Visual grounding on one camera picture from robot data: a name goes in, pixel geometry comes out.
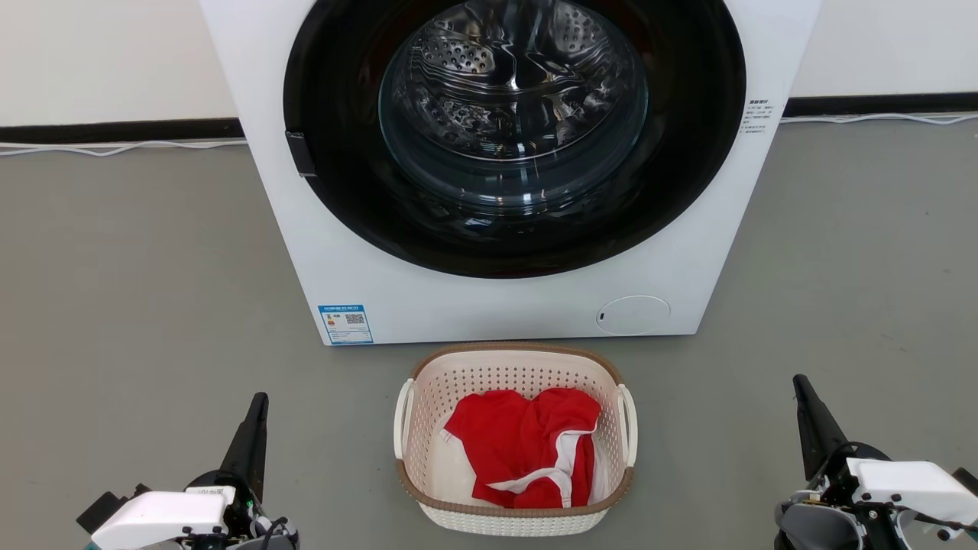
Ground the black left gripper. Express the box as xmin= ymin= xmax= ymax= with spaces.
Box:
xmin=186 ymin=393 xmax=300 ymax=550

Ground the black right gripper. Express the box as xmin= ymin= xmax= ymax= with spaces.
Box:
xmin=793 ymin=374 xmax=893 ymax=505

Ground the cream plastic laundry basket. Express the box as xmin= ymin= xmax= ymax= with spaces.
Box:
xmin=393 ymin=341 xmax=638 ymax=537

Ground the blue energy label sticker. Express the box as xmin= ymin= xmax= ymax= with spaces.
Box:
xmin=318 ymin=305 xmax=374 ymax=346

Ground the white front-load washing machine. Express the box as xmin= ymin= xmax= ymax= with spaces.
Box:
xmin=200 ymin=0 xmax=823 ymax=346

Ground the round white filter cover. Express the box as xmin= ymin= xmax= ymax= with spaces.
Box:
xmin=596 ymin=296 xmax=672 ymax=336

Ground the red garment with white trim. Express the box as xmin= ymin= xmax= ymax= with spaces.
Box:
xmin=444 ymin=388 xmax=602 ymax=510

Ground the black round washer door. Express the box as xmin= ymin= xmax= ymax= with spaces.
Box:
xmin=283 ymin=0 xmax=747 ymax=279

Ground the small printed text label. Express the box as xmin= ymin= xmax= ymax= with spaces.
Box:
xmin=740 ymin=98 xmax=776 ymax=135

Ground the steel perforated washer drum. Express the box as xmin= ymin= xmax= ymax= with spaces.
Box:
xmin=380 ymin=0 xmax=649 ymax=215

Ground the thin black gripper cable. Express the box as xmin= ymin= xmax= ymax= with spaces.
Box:
xmin=909 ymin=510 xmax=978 ymax=535

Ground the black door latch handle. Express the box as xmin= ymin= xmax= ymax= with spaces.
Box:
xmin=286 ymin=131 xmax=317 ymax=178

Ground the white floor cable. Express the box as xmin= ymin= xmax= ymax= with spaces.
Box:
xmin=779 ymin=113 xmax=978 ymax=125
xmin=0 ymin=139 xmax=248 ymax=157

